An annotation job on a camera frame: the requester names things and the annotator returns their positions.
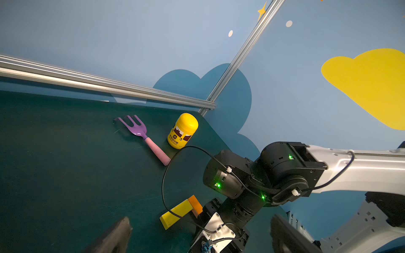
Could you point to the short yellow block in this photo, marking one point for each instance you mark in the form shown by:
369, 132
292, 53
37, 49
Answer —
171, 217

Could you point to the purple pink toy rake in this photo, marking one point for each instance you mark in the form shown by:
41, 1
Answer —
140, 130

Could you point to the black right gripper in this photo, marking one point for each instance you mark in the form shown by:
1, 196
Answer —
235, 213

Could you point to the aluminium corner post right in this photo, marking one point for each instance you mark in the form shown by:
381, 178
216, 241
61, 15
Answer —
263, 22

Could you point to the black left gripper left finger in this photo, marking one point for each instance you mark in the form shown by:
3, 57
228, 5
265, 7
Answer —
113, 240

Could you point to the orange block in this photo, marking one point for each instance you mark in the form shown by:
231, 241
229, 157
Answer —
197, 208

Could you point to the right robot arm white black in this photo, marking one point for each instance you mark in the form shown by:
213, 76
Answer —
286, 171

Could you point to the yellow plastic jar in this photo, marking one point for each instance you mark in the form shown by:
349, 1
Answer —
183, 130

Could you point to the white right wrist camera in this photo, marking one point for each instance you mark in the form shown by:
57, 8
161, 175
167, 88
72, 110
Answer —
216, 240

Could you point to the horizontal aluminium rail back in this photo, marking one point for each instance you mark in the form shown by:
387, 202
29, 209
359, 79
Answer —
37, 72

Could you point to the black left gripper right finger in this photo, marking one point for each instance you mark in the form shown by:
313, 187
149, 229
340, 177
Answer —
286, 239

